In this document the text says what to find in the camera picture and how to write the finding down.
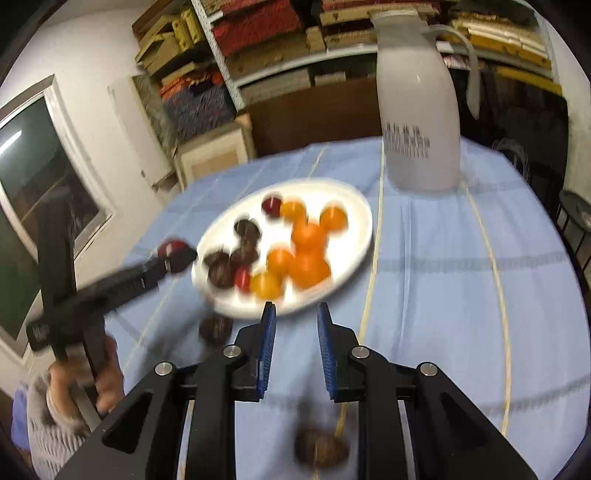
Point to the white metal shelf rack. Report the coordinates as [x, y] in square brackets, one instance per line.
[221, 60]

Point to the stack of yellowish boxes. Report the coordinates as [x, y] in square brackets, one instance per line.
[161, 46]

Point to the large dark water chestnut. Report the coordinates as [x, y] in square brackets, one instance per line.
[321, 447]

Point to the yellow kumquat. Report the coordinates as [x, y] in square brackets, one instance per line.
[265, 285]

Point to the large orange mandarin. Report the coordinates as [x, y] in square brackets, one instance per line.
[309, 271]

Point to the person's left forearm grey sleeve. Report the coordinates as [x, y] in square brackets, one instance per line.
[51, 438]

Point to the brown board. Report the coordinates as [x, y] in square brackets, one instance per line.
[314, 120]

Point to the blue checked tablecloth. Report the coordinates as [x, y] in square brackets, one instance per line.
[438, 300]

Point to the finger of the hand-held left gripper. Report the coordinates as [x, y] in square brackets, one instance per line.
[178, 262]

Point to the window with white frame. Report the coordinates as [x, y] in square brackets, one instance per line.
[32, 184]

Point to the stone pattern slab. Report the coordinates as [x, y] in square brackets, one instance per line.
[150, 110]

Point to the row of yellow boxes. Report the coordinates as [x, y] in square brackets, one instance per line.
[508, 41]

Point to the pale wooden framed box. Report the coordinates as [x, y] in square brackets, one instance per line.
[212, 157]

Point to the small red cherry tomato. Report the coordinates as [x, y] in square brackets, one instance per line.
[242, 280]

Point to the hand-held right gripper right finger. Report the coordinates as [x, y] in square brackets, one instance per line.
[325, 355]

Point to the person's left hand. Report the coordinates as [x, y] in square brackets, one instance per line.
[113, 374]

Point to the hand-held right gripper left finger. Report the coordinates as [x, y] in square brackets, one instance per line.
[268, 350]

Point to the white thermos jug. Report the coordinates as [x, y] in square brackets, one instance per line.
[415, 92]

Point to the white oval plate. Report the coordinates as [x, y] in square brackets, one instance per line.
[355, 249]

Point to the red and blue patterned boxes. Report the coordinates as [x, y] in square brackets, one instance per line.
[198, 106]

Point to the stack of patterned boxes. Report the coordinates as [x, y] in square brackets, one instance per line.
[258, 27]

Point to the small orange mandarin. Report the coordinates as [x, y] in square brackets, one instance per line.
[293, 211]

